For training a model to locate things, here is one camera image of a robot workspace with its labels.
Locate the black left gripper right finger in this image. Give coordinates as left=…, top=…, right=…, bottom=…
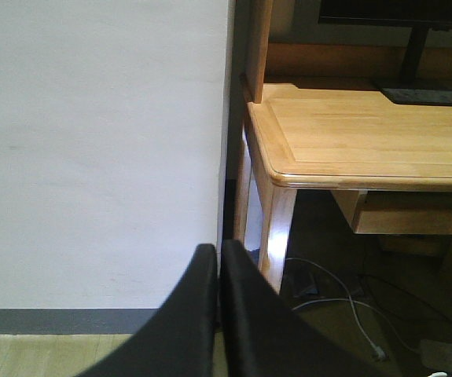
left=221, top=240, right=400, bottom=376

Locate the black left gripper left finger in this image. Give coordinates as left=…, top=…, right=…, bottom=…
left=80, top=243, right=218, bottom=376

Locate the light wooden desk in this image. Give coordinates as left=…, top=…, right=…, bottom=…
left=234, top=1, right=452, bottom=289

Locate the white cable under desk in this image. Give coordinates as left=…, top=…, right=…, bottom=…
left=284, top=257, right=421, bottom=361

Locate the black monitor with stand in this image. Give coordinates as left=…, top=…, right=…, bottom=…
left=318, top=1, right=452, bottom=107

